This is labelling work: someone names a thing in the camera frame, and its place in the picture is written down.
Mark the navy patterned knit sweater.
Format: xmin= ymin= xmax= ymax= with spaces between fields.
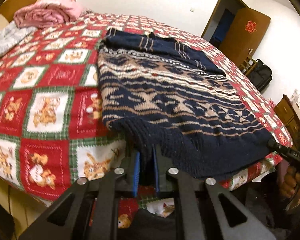
xmin=97 ymin=28 xmax=272 ymax=179

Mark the person's right hand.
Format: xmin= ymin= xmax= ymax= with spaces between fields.
xmin=280 ymin=166 xmax=300 ymax=201

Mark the brown wooden cabinet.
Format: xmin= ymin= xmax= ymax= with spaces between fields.
xmin=274 ymin=95 xmax=300 ymax=151

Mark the black bag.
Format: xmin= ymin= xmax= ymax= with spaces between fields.
xmin=247 ymin=59 xmax=273 ymax=93

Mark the red checkered bear bedspread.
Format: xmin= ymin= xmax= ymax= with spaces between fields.
xmin=0 ymin=13 xmax=292 ymax=204

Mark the wooden chair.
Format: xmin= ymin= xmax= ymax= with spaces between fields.
xmin=239 ymin=55 xmax=257 ymax=76

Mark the brown wooden door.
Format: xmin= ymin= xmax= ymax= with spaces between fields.
xmin=219 ymin=8 xmax=271 ymax=67

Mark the red double happiness decoration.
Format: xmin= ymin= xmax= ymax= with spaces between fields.
xmin=245 ymin=20 xmax=257 ymax=34

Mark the folded pink quilt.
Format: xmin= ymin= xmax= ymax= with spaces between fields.
xmin=13 ymin=0 xmax=83 ymax=28

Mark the grey floral pillow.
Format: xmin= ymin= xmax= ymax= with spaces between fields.
xmin=0 ymin=21 xmax=37 ymax=57

